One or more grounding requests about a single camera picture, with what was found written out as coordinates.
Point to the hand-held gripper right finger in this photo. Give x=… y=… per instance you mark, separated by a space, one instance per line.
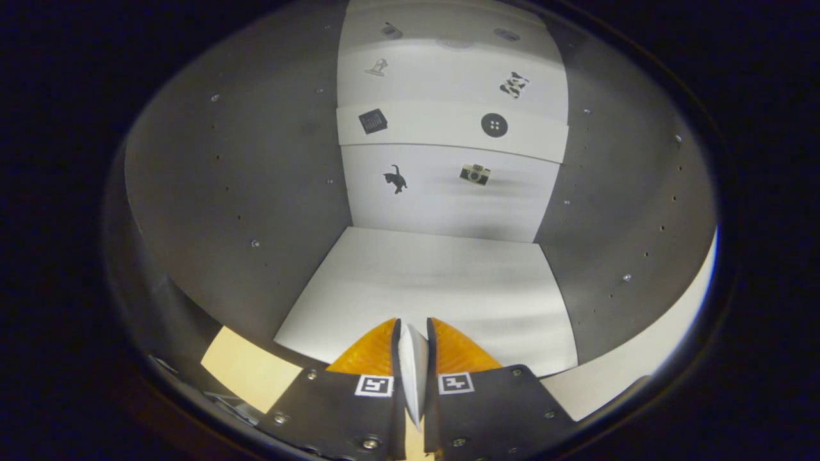
x=432 y=358

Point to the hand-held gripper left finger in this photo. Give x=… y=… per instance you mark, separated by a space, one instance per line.
x=395 y=358

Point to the dark grey cabinet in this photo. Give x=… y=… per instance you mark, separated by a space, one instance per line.
x=243 y=192

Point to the white and blue tube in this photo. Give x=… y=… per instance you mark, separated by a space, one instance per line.
x=413 y=378

